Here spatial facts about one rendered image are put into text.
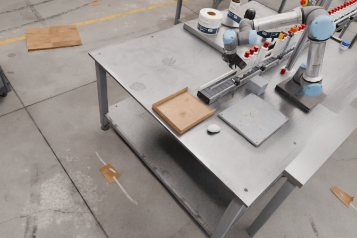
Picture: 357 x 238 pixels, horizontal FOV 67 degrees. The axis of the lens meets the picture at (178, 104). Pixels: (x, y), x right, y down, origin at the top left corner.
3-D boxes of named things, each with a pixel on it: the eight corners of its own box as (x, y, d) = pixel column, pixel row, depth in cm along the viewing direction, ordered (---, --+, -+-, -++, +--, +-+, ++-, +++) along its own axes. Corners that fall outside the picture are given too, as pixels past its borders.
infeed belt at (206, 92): (312, 33, 272) (314, 30, 270) (319, 37, 268) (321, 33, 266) (198, 95, 181) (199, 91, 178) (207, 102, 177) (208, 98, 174)
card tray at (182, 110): (186, 90, 185) (187, 85, 182) (214, 113, 173) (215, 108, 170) (152, 108, 168) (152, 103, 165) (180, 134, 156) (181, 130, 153)
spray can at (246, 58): (238, 73, 199) (247, 49, 185) (244, 76, 197) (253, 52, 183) (234, 75, 196) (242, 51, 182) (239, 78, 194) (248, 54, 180)
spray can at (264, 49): (256, 62, 212) (265, 39, 198) (262, 66, 210) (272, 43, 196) (252, 65, 209) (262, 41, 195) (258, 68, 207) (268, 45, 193)
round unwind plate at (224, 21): (228, 9, 275) (228, 8, 275) (252, 23, 261) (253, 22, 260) (207, 16, 258) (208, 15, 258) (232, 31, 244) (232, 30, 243)
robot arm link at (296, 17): (323, -3, 156) (237, 16, 169) (329, 5, 148) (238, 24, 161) (322, 16, 163) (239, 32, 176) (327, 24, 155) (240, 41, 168)
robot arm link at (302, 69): (307, 76, 195) (317, 60, 185) (312, 87, 185) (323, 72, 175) (291, 72, 194) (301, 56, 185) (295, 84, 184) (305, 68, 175)
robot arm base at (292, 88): (292, 81, 204) (299, 70, 198) (308, 93, 197) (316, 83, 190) (280, 85, 196) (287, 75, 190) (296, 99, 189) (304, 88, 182)
